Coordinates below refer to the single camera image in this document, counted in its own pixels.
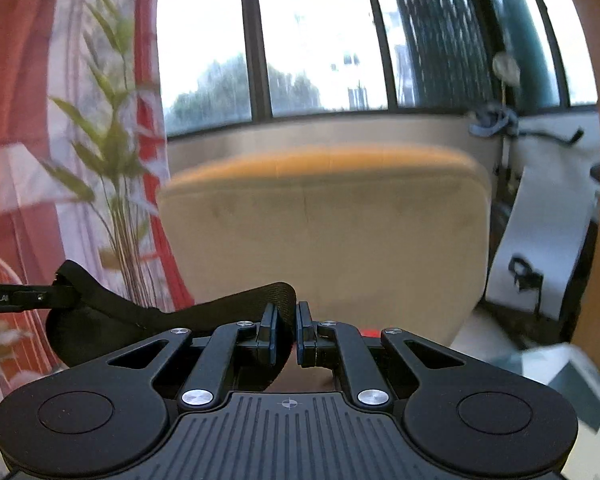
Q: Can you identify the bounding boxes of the black fabric strap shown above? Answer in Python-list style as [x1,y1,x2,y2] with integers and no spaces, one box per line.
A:
[44,259,299,394]

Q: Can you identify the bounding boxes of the red strawberry cardboard box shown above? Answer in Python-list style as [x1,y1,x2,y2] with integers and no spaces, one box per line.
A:
[358,328,381,338]

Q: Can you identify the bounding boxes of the beige chair backrest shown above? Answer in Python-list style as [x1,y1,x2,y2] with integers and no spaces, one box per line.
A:
[157,145,492,344]

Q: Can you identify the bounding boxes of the red white printed curtain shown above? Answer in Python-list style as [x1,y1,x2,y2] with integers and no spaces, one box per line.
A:
[0,0,192,312]

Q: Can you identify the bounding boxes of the black exercise bike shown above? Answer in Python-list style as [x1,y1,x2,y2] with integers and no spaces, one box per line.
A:
[467,102,600,321]

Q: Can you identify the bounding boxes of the tall green bamboo plant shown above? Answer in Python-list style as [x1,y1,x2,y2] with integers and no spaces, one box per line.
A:
[43,0,171,309]

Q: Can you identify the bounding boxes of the white board leaning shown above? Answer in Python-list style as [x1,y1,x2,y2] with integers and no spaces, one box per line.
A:
[486,167,597,320]

